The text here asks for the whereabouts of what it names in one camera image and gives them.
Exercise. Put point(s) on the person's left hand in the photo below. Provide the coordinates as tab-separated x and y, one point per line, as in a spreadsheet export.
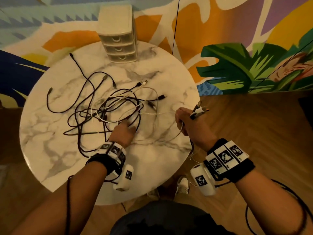
122	135

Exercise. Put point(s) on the person's right hand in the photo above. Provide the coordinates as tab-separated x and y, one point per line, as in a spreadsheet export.
196	132

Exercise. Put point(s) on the person's right fingers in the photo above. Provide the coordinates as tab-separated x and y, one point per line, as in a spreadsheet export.
181	116

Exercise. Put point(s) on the person's left fingers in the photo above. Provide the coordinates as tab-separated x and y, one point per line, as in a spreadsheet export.
126	122

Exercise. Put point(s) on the person's left forearm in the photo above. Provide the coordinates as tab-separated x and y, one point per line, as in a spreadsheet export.
83	193

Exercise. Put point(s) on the person's right forearm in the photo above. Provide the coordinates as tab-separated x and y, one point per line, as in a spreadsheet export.
269	203

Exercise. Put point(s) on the black left wristband with markers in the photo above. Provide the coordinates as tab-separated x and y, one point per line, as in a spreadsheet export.
107	159

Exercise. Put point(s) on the black wristband with markers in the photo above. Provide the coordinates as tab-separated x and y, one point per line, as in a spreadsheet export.
234	166
107	159

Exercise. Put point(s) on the white shoe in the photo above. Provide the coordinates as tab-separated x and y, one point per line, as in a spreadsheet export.
153	194
182	185

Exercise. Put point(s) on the black right wristband with markers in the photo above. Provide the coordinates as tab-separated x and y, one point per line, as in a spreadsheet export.
234	166

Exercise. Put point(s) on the white plastic drawer organizer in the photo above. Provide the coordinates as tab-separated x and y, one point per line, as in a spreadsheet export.
117	26

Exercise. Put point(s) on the dark trousers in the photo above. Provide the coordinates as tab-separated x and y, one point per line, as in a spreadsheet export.
166	219

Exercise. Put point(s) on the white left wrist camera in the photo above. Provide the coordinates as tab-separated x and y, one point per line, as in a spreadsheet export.
124	178

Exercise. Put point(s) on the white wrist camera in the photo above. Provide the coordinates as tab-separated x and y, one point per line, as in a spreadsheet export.
203	181
124	178

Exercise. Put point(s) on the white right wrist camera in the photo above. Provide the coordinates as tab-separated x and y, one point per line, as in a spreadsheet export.
203	181

